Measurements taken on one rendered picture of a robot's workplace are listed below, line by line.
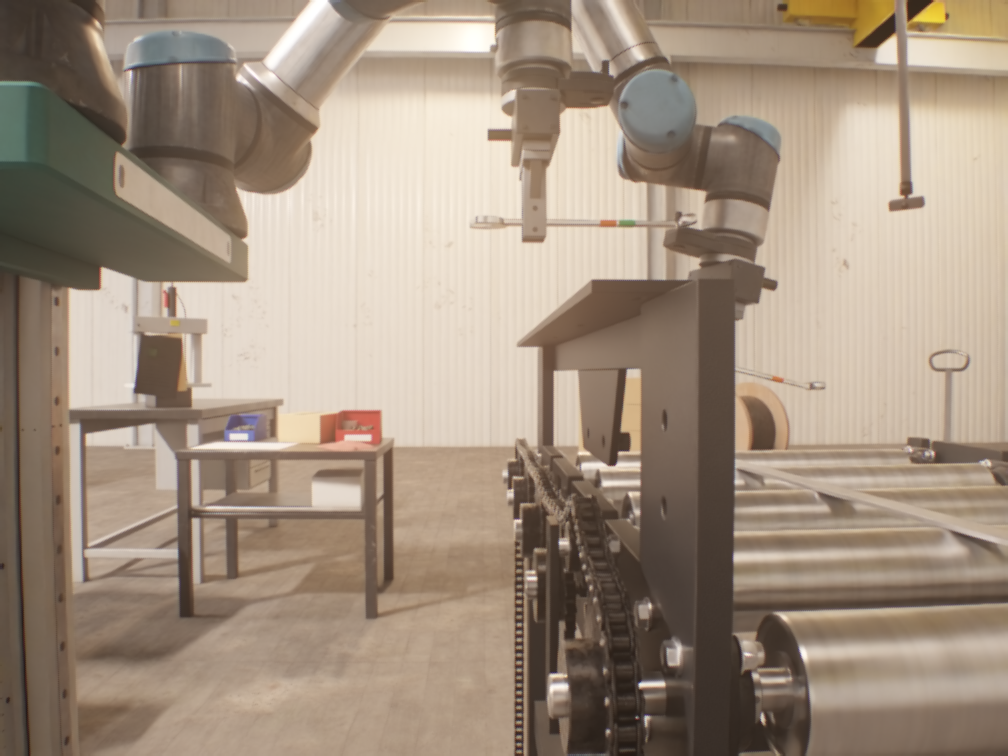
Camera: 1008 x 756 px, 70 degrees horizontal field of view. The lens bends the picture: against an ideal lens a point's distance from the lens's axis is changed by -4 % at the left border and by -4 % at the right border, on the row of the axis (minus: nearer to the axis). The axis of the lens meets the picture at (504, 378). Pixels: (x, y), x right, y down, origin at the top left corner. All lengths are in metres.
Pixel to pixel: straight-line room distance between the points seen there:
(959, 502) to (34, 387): 1.31
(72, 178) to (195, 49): 0.54
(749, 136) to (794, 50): 11.31
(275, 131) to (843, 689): 1.06
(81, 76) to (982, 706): 0.80
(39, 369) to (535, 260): 10.47
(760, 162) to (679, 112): 0.18
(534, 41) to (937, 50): 12.63
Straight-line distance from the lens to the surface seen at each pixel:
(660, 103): 0.95
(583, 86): 0.89
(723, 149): 1.08
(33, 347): 1.04
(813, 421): 12.26
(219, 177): 1.11
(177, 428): 5.20
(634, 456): 1.75
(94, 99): 0.66
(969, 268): 13.62
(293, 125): 1.26
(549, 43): 0.89
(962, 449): 1.92
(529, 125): 0.84
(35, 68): 0.64
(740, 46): 12.13
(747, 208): 1.06
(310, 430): 3.76
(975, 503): 1.35
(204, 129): 1.11
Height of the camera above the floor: 1.10
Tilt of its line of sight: level
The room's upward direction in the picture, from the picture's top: straight up
